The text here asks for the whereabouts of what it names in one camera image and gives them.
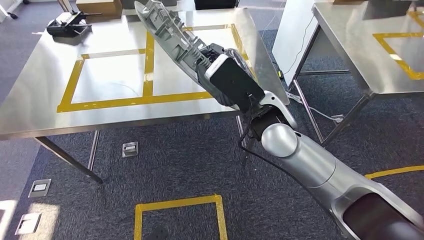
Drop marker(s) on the silver floor socket plate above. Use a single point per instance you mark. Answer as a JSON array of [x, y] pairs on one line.
[[28, 224], [130, 149], [39, 188]]

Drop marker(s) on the white board panel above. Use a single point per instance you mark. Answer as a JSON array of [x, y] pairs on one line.
[[291, 43]]

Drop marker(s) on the black case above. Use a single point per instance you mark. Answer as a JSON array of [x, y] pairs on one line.
[[215, 4]]

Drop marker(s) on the steel workbench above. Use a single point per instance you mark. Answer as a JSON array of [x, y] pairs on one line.
[[33, 99], [357, 59]]

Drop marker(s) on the metal tripod pole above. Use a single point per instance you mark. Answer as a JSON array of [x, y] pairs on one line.
[[64, 6]]

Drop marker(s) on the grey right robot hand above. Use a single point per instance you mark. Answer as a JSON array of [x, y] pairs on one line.
[[238, 56]]

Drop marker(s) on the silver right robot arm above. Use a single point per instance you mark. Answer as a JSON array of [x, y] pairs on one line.
[[314, 165]]

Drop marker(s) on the grey wheel hubcap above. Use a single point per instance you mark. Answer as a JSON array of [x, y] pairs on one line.
[[165, 30]]

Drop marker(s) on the brown cardboard box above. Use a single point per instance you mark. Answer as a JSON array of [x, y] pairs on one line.
[[99, 8]]

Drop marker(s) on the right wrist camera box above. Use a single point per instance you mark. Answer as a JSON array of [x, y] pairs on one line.
[[235, 82]]

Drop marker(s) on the white rolling stand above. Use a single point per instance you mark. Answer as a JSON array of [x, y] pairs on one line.
[[6, 8]]

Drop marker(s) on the black remote controller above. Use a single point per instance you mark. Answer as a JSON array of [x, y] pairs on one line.
[[66, 26]]

